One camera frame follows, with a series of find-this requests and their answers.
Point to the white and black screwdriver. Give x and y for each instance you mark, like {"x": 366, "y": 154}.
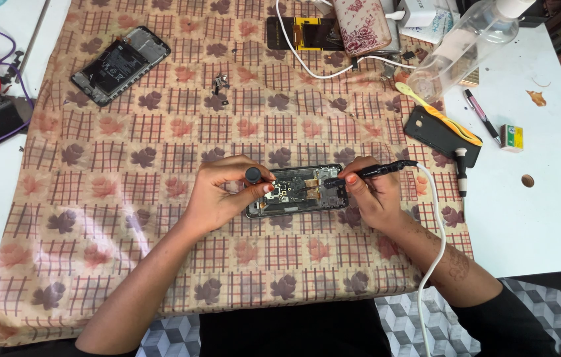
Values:
{"x": 461, "y": 168}

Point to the thin metal rod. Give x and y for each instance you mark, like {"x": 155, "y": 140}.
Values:
{"x": 32, "y": 42}

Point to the clear plastic bottle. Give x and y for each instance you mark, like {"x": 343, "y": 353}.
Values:
{"x": 464, "y": 44}

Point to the yellow orange toothbrush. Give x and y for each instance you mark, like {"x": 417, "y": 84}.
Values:
{"x": 439, "y": 115}

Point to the small metal phone parts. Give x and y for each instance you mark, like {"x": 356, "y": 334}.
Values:
{"x": 220, "y": 84}

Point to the gold flat item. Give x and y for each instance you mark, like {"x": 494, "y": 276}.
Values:
{"x": 471, "y": 78}

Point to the small black chip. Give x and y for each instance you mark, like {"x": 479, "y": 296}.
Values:
{"x": 408, "y": 55}

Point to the white printed packet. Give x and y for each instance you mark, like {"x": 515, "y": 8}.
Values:
{"x": 439, "y": 29}

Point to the person's right hand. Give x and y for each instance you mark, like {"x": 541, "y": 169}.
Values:
{"x": 382, "y": 198}

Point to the person's black clothing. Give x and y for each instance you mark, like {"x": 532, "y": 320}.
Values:
{"x": 295, "y": 327}

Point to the white charger adapter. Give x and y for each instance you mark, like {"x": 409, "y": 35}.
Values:
{"x": 419, "y": 12}

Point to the black phone case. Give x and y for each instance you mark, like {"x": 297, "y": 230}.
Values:
{"x": 434, "y": 136}

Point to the pink floral phone case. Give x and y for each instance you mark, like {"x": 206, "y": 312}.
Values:
{"x": 362, "y": 27}

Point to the black phone screen yellow flex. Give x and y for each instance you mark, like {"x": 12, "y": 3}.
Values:
{"x": 305, "y": 33}

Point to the green yellow matchbox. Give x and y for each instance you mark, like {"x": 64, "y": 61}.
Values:
{"x": 511, "y": 138}

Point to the black pen-shaped repair tool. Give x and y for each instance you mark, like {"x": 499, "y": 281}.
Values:
{"x": 384, "y": 170}

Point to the black knob screwdriver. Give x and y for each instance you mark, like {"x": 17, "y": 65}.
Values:
{"x": 253, "y": 174}

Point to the leaf print checked cloth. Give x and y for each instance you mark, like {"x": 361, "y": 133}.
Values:
{"x": 111, "y": 208}

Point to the person's left hand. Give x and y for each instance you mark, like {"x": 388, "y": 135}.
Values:
{"x": 213, "y": 198}

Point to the pink and black pen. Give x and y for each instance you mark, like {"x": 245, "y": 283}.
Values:
{"x": 481, "y": 116}

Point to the brown paper scrap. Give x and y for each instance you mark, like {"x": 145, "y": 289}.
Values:
{"x": 537, "y": 98}

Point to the phone with circuit board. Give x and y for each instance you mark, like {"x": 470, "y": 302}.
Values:
{"x": 305, "y": 203}

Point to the opened phone with black battery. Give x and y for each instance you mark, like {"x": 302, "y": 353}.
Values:
{"x": 116, "y": 64}

